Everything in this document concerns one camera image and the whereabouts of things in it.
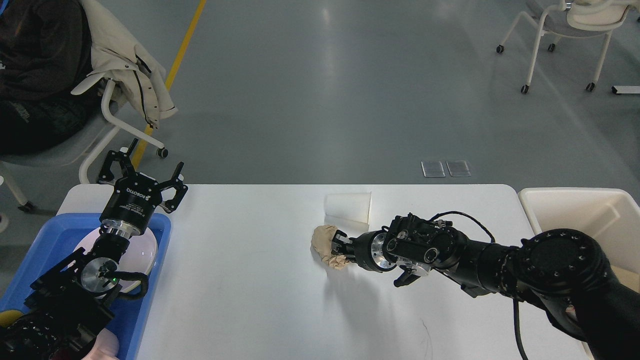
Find floor socket plate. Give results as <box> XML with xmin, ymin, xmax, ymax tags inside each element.
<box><xmin>446</xmin><ymin>161</ymin><xmax>472</xmax><ymax>177</ymax></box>
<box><xmin>421</xmin><ymin>161</ymin><xmax>446</xmax><ymax>178</ymax></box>

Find white table foot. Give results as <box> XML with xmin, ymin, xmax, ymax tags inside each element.
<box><xmin>611</xmin><ymin>85</ymin><xmax>640</xmax><ymax>95</ymax></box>

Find pink plate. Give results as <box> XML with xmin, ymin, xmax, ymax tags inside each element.
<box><xmin>73</xmin><ymin>228</ymin><xmax>158</xmax><ymax>275</ymax></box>

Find person in dark clothes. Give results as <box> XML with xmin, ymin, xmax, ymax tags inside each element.
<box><xmin>0</xmin><ymin>0</ymin><xmax>100</xmax><ymax>155</ymax></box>

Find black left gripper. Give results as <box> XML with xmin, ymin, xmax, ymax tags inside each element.
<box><xmin>96</xmin><ymin>137</ymin><xmax>188</xmax><ymax>236</ymax></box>

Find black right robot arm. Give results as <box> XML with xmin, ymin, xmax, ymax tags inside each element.
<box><xmin>330</xmin><ymin>213</ymin><xmax>640</xmax><ymax>360</ymax></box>

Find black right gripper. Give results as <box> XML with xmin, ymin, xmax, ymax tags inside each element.
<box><xmin>331</xmin><ymin>230</ymin><xmax>397</xmax><ymax>272</ymax></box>

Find blue plastic tray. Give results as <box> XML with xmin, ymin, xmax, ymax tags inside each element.
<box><xmin>0</xmin><ymin>213</ymin><xmax>172</xmax><ymax>360</ymax></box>

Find white paper cup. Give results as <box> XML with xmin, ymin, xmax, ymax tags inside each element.
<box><xmin>324</xmin><ymin>192</ymin><xmax>371</xmax><ymax>224</ymax></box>

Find white plastic bin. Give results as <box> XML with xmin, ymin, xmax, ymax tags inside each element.
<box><xmin>518</xmin><ymin>187</ymin><xmax>640</xmax><ymax>359</ymax></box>

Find brown paper ball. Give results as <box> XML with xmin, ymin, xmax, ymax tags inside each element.
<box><xmin>311</xmin><ymin>225</ymin><xmax>352</xmax><ymax>271</ymax></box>

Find white chair right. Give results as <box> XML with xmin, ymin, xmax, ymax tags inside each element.
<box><xmin>496</xmin><ymin>0</ymin><xmax>639</xmax><ymax>94</ymax></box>

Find teal mug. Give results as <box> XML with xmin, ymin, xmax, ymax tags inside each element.
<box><xmin>0</xmin><ymin>309</ymin><xmax>24</xmax><ymax>329</ymax></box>

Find pink mug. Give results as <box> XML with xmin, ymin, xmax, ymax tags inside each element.
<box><xmin>51</xmin><ymin>329</ymin><xmax>120</xmax><ymax>360</ymax></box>

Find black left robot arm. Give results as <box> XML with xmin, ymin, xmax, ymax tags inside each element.
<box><xmin>1</xmin><ymin>139</ymin><xmax>188</xmax><ymax>360</ymax></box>

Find floor socket plate right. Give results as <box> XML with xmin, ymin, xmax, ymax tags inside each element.
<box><xmin>446</xmin><ymin>161</ymin><xmax>472</xmax><ymax>177</ymax></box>

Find floor socket plate left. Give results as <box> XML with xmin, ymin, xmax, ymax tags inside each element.
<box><xmin>421</xmin><ymin>161</ymin><xmax>446</xmax><ymax>178</ymax></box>

